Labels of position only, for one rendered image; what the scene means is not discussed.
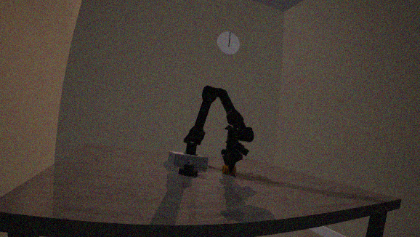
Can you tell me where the orange knob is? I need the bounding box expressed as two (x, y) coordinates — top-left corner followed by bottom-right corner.
(222, 165), (236, 174)

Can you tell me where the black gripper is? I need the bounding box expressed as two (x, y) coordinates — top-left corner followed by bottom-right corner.
(221, 140), (243, 172)

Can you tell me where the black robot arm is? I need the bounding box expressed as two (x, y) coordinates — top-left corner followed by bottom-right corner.
(184, 85), (254, 155)

